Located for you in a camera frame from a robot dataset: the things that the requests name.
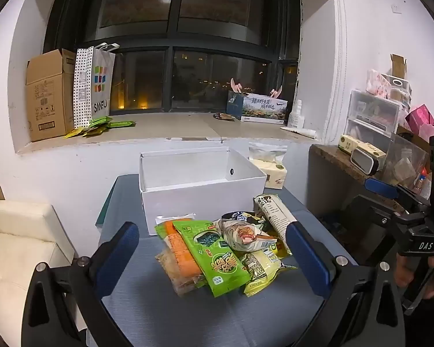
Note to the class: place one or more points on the pink plastic figure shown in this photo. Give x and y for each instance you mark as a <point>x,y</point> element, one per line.
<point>235,85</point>
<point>276,92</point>

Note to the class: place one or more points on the cream tissue pack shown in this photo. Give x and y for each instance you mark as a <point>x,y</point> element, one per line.
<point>271,175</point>

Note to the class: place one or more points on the white plastic bottle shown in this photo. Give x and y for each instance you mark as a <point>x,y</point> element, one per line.
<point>296,115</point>

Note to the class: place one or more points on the beige snack packet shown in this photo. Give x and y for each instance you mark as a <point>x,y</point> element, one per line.
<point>275,213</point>

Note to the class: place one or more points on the orange snack packet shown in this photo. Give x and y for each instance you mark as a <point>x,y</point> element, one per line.
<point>182,249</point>

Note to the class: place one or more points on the wooden side table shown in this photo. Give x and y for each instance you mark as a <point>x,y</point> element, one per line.
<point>329,155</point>

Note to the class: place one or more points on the yellow snack packet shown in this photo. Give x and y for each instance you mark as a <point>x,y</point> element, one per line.
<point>276,247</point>

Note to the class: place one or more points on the green seaweed snack packet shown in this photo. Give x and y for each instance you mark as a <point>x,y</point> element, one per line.
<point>209,256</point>

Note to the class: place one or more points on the pink box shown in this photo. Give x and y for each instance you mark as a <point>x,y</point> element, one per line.
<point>421,119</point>

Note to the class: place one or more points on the landscape print box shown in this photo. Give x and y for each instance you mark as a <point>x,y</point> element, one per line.
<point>264,107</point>

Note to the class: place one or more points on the pile of green packets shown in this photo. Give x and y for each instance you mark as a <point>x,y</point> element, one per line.
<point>101,123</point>

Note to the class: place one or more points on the white cardboard box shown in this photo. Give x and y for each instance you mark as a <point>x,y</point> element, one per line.
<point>202,202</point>

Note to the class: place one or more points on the person's right hand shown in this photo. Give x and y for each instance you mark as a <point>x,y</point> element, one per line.
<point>405,271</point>

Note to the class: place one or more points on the white shopping bag coloured squares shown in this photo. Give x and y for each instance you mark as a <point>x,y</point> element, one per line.
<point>99,79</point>

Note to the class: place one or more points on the dark framed window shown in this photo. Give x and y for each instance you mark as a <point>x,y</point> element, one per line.
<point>173,41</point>

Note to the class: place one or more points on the cartoon print snack packet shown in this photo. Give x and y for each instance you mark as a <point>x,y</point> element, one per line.
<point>246,236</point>

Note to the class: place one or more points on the clear drawer organizer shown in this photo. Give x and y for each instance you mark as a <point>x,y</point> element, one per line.
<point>369,115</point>

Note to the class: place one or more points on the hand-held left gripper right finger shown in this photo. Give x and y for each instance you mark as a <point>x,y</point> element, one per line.
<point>307,260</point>

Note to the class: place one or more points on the yellow-green snack packet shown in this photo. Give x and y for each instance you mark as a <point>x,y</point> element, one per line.
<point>264,271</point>

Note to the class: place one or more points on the clear snack packet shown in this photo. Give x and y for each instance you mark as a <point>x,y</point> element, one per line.
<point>177,278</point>

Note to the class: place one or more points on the cream sofa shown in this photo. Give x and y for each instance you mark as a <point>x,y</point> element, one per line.
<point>18,245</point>

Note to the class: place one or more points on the white box with oval opening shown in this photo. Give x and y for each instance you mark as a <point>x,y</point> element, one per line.
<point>398,86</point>

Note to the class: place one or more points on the pink floral package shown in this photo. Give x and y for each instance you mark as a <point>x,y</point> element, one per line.
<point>378,83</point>

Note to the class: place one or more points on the white tube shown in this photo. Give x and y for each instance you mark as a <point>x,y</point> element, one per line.
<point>298,132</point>

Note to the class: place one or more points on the white wall socket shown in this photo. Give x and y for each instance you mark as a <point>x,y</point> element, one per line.
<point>396,7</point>

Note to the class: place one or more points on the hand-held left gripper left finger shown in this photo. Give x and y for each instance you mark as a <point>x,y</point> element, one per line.
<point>117,260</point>

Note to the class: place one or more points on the small open cardboard box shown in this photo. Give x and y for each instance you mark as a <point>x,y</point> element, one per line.
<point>398,67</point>

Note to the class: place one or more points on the white and black device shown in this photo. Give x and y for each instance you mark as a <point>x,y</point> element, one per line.
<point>363,161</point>

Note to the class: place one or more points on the brown flat packet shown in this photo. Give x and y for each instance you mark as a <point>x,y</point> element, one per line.
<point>224,116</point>

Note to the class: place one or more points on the clear plastic container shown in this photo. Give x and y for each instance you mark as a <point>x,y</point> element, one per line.
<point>405,162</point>

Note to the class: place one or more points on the dark snack packet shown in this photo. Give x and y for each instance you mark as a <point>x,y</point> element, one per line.
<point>238,216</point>

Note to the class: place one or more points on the brown cardboard box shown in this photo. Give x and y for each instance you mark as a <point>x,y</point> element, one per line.
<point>47,94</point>

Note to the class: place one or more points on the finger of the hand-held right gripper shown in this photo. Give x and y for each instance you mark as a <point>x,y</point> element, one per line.
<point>369,209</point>
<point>381,188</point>

